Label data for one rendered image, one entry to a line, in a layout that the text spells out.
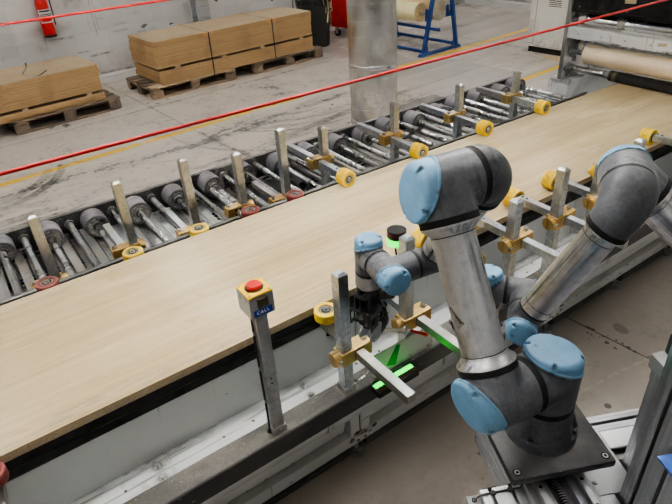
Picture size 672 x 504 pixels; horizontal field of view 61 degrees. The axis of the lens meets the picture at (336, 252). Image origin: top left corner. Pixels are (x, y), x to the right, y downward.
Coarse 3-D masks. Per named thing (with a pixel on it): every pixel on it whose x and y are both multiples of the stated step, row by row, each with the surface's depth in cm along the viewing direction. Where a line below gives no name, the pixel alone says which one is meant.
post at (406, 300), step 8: (400, 240) 169; (408, 240) 167; (400, 248) 170; (408, 248) 168; (408, 288) 176; (400, 296) 180; (408, 296) 178; (400, 304) 181; (408, 304) 180; (400, 312) 183; (408, 312) 182; (400, 336) 188
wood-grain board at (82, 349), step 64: (512, 128) 310; (576, 128) 305; (640, 128) 300; (320, 192) 257; (384, 192) 253; (192, 256) 216; (256, 256) 214; (320, 256) 211; (0, 320) 189; (64, 320) 187; (128, 320) 185; (192, 320) 183; (0, 384) 163; (64, 384) 162; (128, 384) 160; (0, 448) 144
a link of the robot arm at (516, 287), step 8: (512, 280) 148; (520, 280) 148; (528, 280) 148; (536, 280) 147; (504, 288) 148; (512, 288) 147; (520, 288) 146; (528, 288) 145; (504, 296) 148; (512, 296) 145; (520, 296) 143
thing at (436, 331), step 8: (392, 304) 194; (424, 320) 183; (424, 328) 183; (432, 328) 179; (440, 328) 179; (432, 336) 180; (440, 336) 177; (448, 336) 176; (448, 344) 175; (456, 344) 173; (456, 352) 173
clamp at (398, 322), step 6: (414, 306) 188; (426, 306) 187; (414, 312) 185; (420, 312) 185; (426, 312) 186; (396, 318) 183; (402, 318) 183; (408, 318) 183; (414, 318) 184; (396, 324) 182; (402, 324) 182; (408, 324) 183; (414, 324) 185
